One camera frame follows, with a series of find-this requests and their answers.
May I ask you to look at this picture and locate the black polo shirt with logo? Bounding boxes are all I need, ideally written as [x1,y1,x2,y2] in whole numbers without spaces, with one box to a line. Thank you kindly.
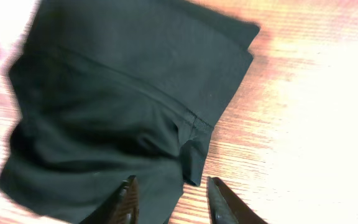
[0,0,259,223]

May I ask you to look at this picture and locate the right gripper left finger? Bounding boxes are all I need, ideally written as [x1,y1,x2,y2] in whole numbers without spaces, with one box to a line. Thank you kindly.
[80,175,139,224]

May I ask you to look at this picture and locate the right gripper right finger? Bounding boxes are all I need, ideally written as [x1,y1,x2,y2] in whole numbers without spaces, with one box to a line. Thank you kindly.
[206,177,267,224]

